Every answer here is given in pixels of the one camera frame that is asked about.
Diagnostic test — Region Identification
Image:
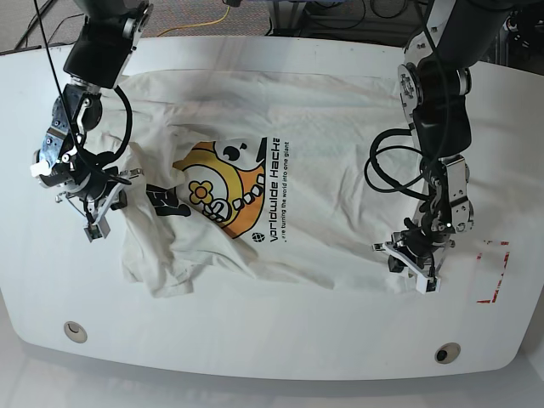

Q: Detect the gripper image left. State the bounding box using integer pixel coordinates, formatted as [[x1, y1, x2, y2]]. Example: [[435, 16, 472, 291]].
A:
[[31, 84, 143, 241]]

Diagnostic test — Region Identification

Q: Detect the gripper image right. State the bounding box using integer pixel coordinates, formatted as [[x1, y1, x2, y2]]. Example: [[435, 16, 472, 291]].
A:
[[372, 155, 473, 294]]

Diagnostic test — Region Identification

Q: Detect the white t-shirt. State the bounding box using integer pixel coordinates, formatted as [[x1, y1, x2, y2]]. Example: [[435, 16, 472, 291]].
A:
[[118, 70, 417, 298]]

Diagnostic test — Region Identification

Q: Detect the red tape rectangle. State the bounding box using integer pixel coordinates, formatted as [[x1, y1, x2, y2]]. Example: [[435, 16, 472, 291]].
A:
[[474, 240, 510, 304]]

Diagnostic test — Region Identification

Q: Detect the right table grommet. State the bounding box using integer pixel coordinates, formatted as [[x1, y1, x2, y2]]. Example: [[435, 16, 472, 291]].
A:
[[434, 343, 461, 365]]

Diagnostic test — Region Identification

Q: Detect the table grommet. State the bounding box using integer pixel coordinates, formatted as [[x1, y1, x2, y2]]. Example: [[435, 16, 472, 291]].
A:
[[63, 321, 88, 344], [434, 343, 461, 365]]

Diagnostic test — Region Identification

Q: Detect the left table grommet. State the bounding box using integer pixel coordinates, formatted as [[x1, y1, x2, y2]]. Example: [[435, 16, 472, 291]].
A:
[[63, 321, 88, 344]]

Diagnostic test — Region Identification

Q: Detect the yellow cable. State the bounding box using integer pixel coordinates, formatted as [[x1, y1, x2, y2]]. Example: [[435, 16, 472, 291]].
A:
[[156, 8, 233, 38]]

